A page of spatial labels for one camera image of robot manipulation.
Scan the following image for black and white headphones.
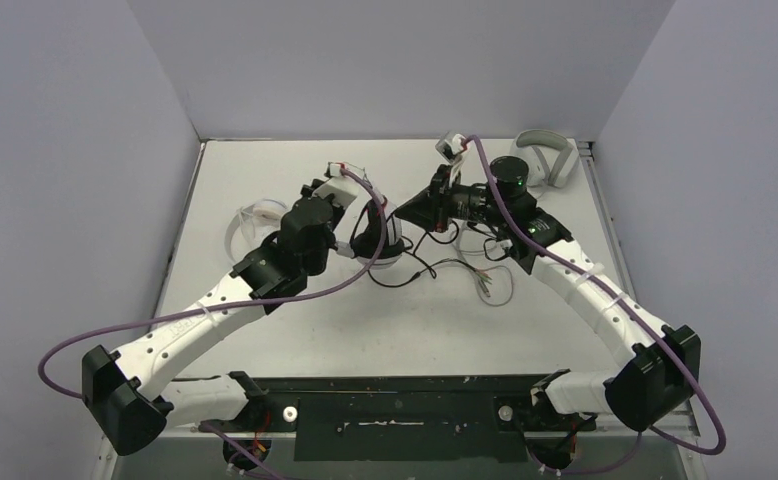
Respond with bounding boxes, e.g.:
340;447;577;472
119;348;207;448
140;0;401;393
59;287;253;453
337;194;416;269

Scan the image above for white wired headphones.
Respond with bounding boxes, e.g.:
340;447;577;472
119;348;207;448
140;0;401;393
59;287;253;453
223;198;289;263

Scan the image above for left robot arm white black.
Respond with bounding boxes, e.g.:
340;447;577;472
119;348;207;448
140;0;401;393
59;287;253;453
82;177;359;456

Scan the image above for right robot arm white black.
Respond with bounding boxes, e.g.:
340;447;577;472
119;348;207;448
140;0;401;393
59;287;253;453
395;156;701;432

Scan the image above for grey white over-ear headphones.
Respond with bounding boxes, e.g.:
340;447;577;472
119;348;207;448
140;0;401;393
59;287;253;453
455;129;581;309

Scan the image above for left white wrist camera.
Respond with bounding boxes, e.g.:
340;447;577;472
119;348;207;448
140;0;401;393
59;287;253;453
318;162;368;209

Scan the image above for aluminium rail frame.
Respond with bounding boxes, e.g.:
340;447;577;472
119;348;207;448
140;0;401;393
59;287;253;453
90;140;702;480

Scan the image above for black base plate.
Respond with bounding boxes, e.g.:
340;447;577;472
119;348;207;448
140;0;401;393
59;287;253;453
213;372;598;470

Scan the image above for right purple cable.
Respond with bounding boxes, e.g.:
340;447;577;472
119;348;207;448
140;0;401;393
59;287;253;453
465;134;728;477

